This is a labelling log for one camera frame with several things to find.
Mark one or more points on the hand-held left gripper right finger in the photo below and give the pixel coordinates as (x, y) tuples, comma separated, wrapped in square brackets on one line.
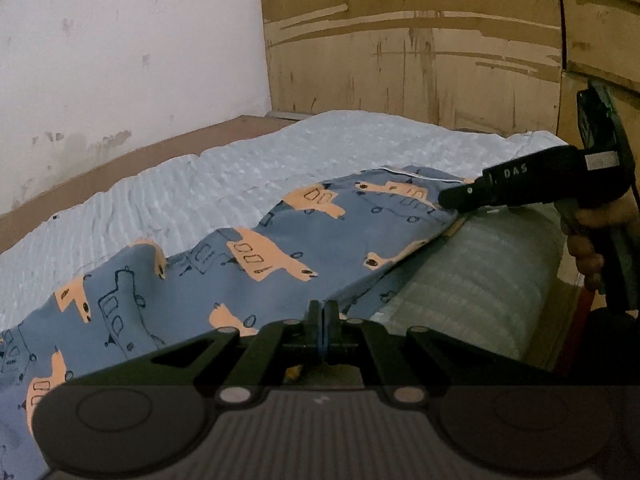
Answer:
[(331, 327)]

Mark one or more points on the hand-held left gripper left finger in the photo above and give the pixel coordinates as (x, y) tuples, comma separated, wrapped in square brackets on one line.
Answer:
[(316, 327)]

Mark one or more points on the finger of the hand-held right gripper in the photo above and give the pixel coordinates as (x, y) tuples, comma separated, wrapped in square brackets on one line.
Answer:
[(465, 196)]

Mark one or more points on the blue pants with orange print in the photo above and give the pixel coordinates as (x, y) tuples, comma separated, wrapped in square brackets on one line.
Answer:
[(200, 260)]

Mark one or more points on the person's right hand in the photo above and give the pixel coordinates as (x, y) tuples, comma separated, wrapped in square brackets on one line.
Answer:
[(585, 255)]

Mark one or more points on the plywood wardrobe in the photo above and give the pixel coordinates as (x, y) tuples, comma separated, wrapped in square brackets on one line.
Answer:
[(415, 45)]

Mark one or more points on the light blue deer-print bedspread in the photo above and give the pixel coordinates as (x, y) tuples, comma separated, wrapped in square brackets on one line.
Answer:
[(210, 180)]

